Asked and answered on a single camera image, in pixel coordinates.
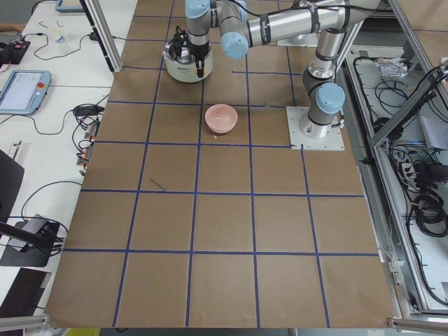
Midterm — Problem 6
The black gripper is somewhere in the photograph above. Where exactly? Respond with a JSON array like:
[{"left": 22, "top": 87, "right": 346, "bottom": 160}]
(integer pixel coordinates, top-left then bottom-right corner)
[{"left": 173, "top": 25, "right": 210, "bottom": 78}]

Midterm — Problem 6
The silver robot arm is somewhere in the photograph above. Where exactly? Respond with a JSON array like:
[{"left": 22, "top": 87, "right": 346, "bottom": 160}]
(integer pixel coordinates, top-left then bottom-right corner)
[{"left": 173, "top": 0, "right": 379, "bottom": 139}]

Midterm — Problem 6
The pale green cooking pot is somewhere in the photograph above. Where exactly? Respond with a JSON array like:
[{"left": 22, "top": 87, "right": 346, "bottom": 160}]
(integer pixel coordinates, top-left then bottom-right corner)
[{"left": 162, "top": 39, "right": 214, "bottom": 83}]

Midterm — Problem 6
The pink bowl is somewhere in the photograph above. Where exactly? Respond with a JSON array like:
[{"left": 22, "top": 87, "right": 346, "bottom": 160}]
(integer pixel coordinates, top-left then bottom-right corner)
[{"left": 204, "top": 104, "right": 238, "bottom": 134}]

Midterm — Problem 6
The black power adapter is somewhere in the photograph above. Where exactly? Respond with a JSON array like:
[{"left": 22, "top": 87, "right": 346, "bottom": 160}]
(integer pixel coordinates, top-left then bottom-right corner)
[{"left": 73, "top": 104, "right": 104, "bottom": 117}]

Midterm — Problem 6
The brown paper table mat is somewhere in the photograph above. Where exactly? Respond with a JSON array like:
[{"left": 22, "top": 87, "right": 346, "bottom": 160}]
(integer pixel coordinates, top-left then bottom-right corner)
[{"left": 45, "top": 1, "right": 393, "bottom": 328}]

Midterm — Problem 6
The blue teach pendant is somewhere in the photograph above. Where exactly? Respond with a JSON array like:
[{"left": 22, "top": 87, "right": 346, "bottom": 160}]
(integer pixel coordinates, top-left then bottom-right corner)
[{"left": 1, "top": 70, "right": 52, "bottom": 116}]

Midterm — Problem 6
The white keyboard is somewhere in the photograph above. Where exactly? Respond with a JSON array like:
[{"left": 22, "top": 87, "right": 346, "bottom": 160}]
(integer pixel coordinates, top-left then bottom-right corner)
[{"left": 0, "top": 140, "right": 23, "bottom": 162}]

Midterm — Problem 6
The black monitor stand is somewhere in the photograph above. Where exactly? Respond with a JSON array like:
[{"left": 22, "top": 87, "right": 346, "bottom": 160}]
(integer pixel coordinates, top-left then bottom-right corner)
[{"left": 1, "top": 152, "right": 62, "bottom": 267}]

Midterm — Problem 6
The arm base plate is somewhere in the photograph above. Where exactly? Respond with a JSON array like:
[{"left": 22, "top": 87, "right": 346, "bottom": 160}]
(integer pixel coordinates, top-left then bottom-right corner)
[
  {"left": 276, "top": 33, "right": 318, "bottom": 48},
  {"left": 286, "top": 106, "right": 345, "bottom": 151}
]

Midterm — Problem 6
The aluminium frame post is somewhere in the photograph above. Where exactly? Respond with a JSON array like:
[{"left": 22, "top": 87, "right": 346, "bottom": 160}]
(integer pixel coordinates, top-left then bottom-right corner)
[{"left": 80, "top": 0, "right": 123, "bottom": 74}]

